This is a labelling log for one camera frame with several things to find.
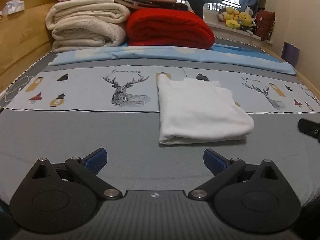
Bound white long-sleeve shirt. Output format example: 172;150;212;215
157;74;254;145

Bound grey deer-print bed cover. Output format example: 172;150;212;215
1;55;319;205

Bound light blue folded sheet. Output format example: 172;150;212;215
49;44;296;75

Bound yellow plush toys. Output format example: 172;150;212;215
217;7;256;30

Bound wooden headboard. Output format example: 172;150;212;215
1;0;57;91

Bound cream folded quilt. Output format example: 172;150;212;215
45;0;130;53

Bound red folded blanket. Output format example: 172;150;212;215
126;9;215;49

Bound tissue pack on headboard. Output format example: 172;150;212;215
1;0;25;17

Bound purple box by wall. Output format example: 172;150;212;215
281;42;300;67

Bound white charging cable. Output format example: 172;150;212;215
0;76;30;106

